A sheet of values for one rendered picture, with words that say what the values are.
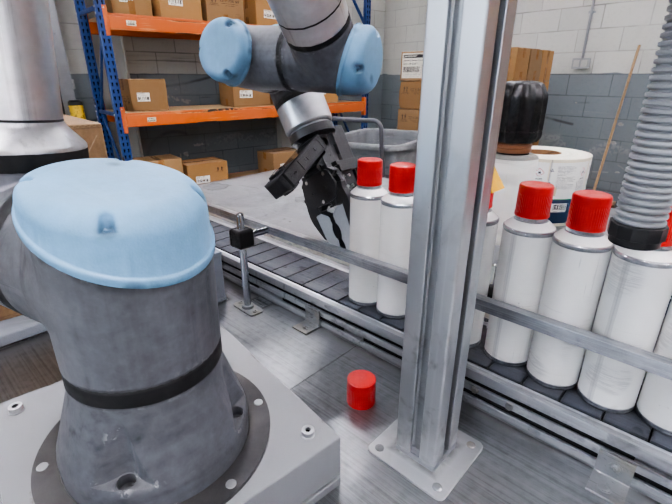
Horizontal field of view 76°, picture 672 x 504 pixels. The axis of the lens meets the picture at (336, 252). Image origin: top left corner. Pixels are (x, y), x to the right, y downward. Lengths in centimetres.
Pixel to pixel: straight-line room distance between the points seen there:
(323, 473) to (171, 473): 13
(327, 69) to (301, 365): 37
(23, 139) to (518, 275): 45
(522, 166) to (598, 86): 443
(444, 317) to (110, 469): 27
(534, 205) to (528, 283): 8
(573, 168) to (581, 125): 418
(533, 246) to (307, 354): 32
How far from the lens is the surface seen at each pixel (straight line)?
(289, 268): 74
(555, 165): 102
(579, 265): 46
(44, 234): 29
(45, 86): 41
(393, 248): 55
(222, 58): 58
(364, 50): 51
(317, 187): 64
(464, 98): 32
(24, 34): 41
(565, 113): 527
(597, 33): 522
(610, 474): 53
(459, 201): 33
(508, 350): 53
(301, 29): 49
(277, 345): 63
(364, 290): 61
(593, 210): 45
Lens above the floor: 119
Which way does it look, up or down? 22 degrees down
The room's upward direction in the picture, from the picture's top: straight up
